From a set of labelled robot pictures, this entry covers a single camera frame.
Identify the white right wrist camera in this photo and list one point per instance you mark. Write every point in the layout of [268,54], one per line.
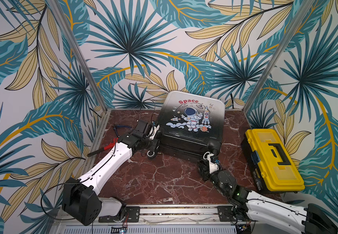
[213,163]

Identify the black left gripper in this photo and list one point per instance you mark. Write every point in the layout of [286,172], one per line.
[155,146]

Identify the yellow black plastic toolbox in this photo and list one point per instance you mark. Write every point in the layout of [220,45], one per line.
[271,167]

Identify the white space-print kids suitcase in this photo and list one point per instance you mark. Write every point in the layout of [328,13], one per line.
[190,125]

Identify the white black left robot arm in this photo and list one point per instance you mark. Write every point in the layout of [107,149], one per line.
[80,196]

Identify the red handled wrench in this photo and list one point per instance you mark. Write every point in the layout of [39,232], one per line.
[102,149]

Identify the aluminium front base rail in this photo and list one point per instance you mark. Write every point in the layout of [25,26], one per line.
[165,219]

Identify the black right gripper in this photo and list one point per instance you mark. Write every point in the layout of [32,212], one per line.
[213,146]

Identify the right aluminium corner post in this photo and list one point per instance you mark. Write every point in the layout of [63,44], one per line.
[293,27]

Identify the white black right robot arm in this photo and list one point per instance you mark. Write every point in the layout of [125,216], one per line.
[250,205]

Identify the left aluminium corner post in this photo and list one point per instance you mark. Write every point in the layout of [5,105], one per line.
[65,27]

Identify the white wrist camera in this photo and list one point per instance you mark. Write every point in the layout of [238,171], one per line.
[153,131]
[213,163]

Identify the aluminium corner post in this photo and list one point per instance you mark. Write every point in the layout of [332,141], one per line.
[65,27]
[293,27]

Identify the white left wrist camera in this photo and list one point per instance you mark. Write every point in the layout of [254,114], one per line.
[153,131]

